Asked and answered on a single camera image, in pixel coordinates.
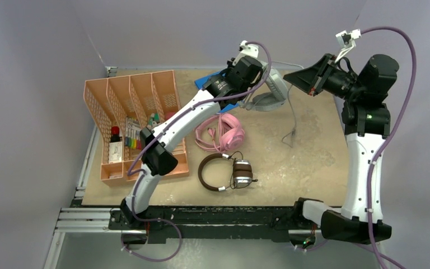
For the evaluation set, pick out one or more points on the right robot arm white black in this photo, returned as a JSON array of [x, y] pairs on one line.
[[367, 122]]

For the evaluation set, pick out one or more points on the red black stamp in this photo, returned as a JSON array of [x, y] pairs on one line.
[[115, 134]]

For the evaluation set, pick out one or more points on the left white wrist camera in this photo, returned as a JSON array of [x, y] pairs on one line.
[[246, 49]]

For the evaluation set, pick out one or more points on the clear ruler pack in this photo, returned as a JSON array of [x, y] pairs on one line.
[[133, 128]]

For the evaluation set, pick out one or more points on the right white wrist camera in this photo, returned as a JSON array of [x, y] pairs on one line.
[[347, 41]]

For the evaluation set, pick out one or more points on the colourful marker set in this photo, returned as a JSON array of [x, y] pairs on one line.
[[132, 143]]

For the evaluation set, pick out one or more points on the black base frame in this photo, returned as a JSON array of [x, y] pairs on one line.
[[159, 223]]

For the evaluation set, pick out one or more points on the pink wired headphones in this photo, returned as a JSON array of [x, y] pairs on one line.
[[220, 133]]

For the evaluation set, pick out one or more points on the peach plastic desk organizer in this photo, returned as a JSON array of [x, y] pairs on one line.
[[110, 100]]

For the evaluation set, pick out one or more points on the brown on-ear headphones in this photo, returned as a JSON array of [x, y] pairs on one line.
[[241, 177]]

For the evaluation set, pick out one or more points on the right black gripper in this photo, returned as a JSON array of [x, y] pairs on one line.
[[307, 80]]

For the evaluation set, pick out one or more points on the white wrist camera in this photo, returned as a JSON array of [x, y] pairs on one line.
[[246, 49], [347, 41]]

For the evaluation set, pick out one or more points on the grey over-ear headphones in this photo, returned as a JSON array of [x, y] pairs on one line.
[[277, 96]]

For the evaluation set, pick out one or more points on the green white glue stick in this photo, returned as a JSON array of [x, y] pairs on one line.
[[153, 120]]

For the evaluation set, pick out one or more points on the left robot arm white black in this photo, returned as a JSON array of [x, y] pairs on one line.
[[156, 158]]

